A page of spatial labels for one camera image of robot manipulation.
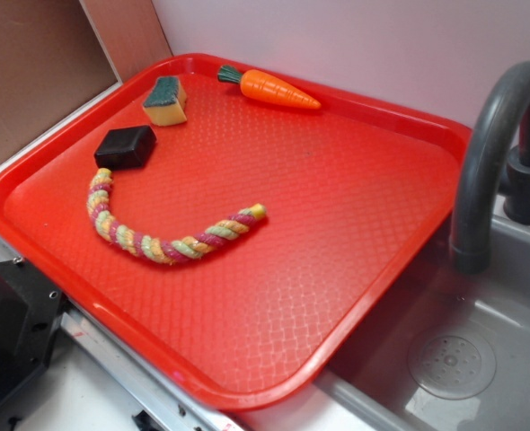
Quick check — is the green and yellow sponge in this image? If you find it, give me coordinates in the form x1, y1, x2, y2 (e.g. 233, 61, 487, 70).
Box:
142, 76, 187, 127

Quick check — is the red plastic tray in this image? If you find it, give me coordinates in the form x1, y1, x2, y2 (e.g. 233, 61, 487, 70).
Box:
0, 54, 471, 411

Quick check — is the orange toy carrot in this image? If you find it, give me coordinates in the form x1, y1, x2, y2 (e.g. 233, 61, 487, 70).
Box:
217, 65, 322, 110

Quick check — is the black rectangular block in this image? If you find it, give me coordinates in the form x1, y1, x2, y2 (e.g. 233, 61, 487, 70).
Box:
93, 126, 157, 171

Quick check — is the grey plastic sink basin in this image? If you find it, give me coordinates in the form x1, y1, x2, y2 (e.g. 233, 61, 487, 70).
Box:
314, 192, 530, 431

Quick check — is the grey curved faucet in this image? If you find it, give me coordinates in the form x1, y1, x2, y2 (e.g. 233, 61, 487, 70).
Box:
449, 61, 530, 274

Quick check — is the brown cardboard panel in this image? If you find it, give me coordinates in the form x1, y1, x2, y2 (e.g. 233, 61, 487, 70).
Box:
0, 1, 172, 167

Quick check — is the multicoloured twisted rope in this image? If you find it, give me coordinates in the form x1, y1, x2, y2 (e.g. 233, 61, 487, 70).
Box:
86, 167, 268, 266

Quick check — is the aluminium frame rail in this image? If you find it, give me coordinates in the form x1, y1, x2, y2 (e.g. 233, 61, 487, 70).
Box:
0, 219, 248, 431

